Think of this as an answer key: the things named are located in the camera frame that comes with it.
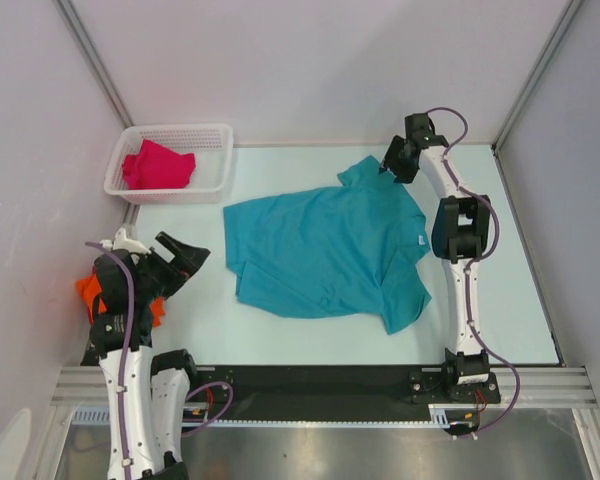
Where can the orange t shirt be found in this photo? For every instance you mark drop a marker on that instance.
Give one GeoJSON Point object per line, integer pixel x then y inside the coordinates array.
{"type": "Point", "coordinates": [90, 290]}

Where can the aluminium front rail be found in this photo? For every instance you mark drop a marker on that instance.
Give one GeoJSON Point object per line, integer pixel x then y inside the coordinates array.
{"type": "Point", "coordinates": [540, 387]}

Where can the teal t shirt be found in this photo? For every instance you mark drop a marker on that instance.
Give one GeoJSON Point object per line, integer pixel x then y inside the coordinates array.
{"type": "Point", "coordinates": [333, 251]}

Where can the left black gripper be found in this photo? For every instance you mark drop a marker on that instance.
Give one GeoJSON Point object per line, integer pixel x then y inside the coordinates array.
{"type": "Point", "coordinates": [187, 259]}

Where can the white slotted cable duct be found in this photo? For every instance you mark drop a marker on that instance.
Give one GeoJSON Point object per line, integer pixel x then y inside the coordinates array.
{"type": "Point", "coordinates": [435, 418]}

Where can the white plastic basket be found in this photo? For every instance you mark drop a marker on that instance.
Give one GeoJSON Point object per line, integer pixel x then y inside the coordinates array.
{"type": "Point", "coordinates": [211, 144]}

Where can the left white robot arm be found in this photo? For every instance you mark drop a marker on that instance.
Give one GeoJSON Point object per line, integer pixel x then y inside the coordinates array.
{"type": "Point", "coordinates": [146, 391]}

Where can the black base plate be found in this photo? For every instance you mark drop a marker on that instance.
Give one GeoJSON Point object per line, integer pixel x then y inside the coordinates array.
{"type": "Point", "coordinates": [305, 393]}

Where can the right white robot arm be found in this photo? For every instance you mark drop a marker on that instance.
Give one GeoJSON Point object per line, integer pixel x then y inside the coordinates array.
{"type": "Point", "coordinates": [459, 239]}

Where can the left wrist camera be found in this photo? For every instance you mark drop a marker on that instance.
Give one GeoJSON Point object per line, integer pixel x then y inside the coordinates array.
{"type": "Point", "coordinates": [124, 239]}

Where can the magenta t shirt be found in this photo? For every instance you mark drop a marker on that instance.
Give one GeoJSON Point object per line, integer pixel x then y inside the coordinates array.
{"type": "Point", "coordinates": [157, 167]}

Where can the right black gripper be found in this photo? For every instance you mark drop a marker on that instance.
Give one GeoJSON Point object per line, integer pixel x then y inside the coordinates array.
{"type": "Point", "coordinates": [402, 175]}

